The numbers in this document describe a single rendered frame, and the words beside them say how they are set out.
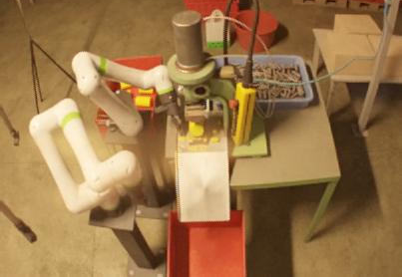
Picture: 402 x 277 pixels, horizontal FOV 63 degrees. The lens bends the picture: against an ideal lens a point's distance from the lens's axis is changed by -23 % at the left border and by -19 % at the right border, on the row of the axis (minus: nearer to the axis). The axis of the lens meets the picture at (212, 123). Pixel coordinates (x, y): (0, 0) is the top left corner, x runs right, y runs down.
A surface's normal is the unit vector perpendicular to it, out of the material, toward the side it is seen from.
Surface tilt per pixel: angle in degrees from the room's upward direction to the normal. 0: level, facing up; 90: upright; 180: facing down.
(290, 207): 0
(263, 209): 0
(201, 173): 30
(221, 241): 0
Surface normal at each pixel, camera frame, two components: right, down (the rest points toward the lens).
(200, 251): -0.04, -0.65
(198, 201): -0.03, -0.18
